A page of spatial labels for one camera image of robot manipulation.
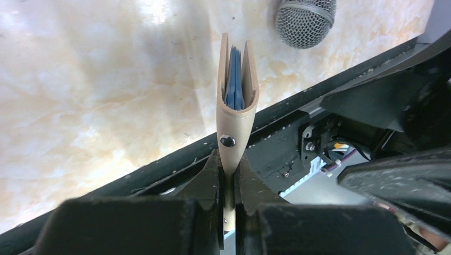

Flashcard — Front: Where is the purple glitter microphone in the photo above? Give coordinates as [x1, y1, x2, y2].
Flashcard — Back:
[275, 0, 337, 49]

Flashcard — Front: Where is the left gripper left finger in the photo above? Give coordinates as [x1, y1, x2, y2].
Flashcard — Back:
[33, 150, 223, 254]

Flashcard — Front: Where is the grey slotted cable duct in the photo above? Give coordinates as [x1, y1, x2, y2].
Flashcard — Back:
[279, 157, 326, 198]

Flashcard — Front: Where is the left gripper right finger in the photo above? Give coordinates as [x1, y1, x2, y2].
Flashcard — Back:
[235, 156, 415, 254]

